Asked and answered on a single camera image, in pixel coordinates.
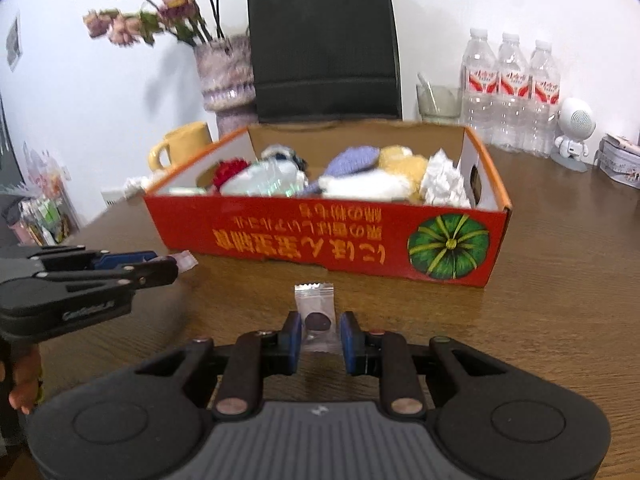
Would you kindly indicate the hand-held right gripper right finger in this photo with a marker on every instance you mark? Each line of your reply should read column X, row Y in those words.
column 350, row 345

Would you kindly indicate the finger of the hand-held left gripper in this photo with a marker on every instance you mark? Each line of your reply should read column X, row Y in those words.
column 125, row 258
column 150, row 274

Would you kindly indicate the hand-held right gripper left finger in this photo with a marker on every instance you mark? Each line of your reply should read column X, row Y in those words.
column 291, row 345

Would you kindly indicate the dark candy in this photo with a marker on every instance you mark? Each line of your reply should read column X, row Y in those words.
column 315, row 320

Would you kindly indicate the clear candy wrapper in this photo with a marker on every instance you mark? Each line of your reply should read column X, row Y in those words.
column 185, row 261

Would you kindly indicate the orange cardboard box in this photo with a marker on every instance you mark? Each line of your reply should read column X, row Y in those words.
column 300, row 240

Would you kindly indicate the red artificial rose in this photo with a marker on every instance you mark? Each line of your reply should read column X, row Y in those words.
column 230, row 172

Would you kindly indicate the clear plastic bag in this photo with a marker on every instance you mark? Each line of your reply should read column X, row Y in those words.
column 265, row 177

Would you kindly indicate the white tissue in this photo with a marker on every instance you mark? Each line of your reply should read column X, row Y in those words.
column 140, row 182
column 445, row 180

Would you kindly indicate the person's left hand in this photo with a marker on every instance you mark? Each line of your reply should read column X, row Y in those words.
column 24, row 385

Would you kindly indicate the white carton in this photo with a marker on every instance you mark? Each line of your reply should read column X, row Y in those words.
column 112, row 197

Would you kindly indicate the pile of colourful packets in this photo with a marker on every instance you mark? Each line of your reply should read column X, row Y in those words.
column 45, row 205

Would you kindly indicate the yellow mug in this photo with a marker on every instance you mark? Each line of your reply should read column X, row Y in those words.
column 187, row 142

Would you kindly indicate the blue white wrapped item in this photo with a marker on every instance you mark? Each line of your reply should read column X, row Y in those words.
column 282, row 152

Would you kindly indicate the purple knit cloth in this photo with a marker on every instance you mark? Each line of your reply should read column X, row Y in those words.
column 350, row 160

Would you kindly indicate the yellow white plush toy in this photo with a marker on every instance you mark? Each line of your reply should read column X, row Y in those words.
column 400, row 165

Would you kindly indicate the purple ceramic vase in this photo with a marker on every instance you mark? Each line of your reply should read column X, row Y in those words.
column 222, row 75

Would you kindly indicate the clear glass cup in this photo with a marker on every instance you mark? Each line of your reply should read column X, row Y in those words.
column 440, row 102

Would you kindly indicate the clear water bottle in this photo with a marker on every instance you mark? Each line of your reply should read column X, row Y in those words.
column 512, row 95
column 480, row 90
column 544, row 100

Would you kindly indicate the black paper bag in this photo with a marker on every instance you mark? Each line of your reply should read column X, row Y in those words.
column 325, row 45

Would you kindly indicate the white robot speaker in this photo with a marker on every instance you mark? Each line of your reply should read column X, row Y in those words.
column 575, row 125

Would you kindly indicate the white printed box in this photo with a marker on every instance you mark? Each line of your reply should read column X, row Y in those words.
column 620, row 160

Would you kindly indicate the wall photo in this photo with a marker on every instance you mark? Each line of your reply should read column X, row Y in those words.
column 14, row 40

